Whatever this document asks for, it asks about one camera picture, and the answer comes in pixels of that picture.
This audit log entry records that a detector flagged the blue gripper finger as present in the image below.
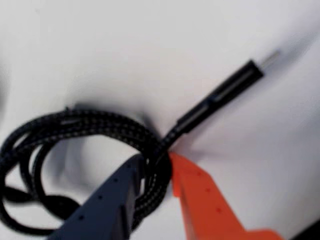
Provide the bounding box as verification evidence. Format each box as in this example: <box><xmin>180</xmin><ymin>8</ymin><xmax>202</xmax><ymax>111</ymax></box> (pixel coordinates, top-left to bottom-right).
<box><xmin>49</xmin><ymin>153</ymin><xmax>147</xmax><ymax>240</ymax></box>

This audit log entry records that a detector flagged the black braided usb cable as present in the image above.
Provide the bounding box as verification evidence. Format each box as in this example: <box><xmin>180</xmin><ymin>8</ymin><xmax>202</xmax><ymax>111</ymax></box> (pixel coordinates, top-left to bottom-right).
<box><xmin>0</xmin><ymin>49</ymin><xmax>281</xmax><ymax>237</ymax></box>

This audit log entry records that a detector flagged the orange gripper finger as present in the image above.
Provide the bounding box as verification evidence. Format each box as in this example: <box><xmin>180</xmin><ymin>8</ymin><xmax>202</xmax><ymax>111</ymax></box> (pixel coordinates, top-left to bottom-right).
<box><xmin>169</xmin><ymin>152</ymin><xmax>286</xmax><ymax>240</ymax></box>

